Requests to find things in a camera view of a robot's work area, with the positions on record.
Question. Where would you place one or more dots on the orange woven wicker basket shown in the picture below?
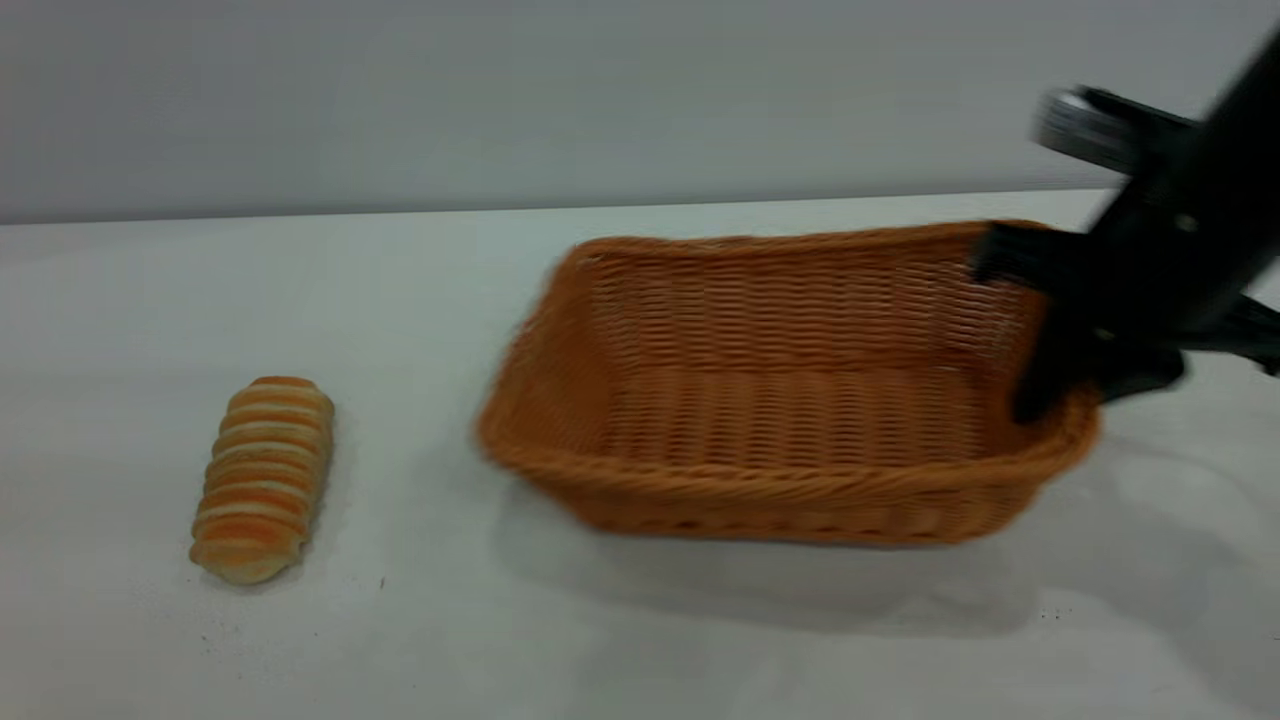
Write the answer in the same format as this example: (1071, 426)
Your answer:
(780, 430)

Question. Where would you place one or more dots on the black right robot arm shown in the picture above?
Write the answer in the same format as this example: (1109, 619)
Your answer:
(1245, 120)

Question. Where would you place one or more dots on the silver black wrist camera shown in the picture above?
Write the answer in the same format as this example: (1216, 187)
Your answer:
(1100, 130)

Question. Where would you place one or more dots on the striped orange bread roll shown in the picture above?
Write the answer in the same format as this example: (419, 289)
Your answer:
(262, 480)

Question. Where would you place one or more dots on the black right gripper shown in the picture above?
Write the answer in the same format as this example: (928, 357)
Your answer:
(1160, 280)

